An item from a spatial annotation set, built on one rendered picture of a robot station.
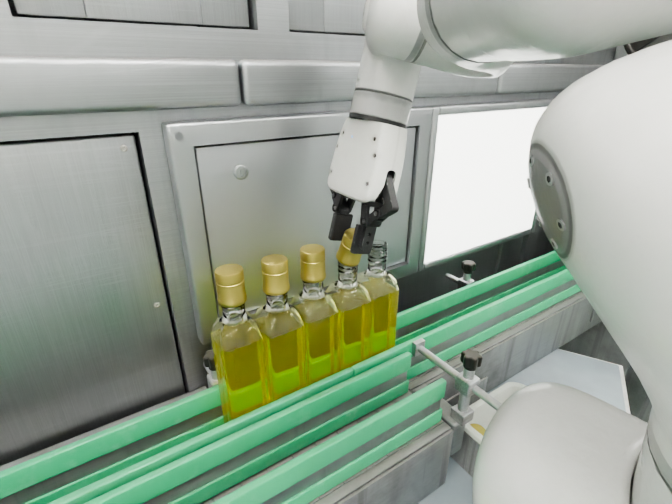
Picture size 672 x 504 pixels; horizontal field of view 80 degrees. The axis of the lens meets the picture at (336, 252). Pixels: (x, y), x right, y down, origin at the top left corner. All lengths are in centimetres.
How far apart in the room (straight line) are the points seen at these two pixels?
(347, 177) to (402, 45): 17
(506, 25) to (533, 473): 22
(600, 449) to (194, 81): 54
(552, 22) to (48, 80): 48
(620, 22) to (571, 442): 20
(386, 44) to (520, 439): 36
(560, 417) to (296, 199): 50
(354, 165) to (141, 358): 45
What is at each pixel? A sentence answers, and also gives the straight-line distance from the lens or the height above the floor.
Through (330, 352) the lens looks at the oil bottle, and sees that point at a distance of 61.
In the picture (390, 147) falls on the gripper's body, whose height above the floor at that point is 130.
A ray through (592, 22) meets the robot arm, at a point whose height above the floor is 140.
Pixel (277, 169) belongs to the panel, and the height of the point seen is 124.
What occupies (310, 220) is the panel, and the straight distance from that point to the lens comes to 68.
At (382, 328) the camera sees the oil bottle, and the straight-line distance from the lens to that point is 66.
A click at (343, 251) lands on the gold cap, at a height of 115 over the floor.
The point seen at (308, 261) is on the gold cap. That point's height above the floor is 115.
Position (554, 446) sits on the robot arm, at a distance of 25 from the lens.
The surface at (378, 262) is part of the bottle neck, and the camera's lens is 61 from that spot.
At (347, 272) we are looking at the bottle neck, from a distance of 58.
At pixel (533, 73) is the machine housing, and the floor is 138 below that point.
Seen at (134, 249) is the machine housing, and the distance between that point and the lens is 64.
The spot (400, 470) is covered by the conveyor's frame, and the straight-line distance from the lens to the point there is 65.
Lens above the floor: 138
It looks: 24 degrees down
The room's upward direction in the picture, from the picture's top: straight up
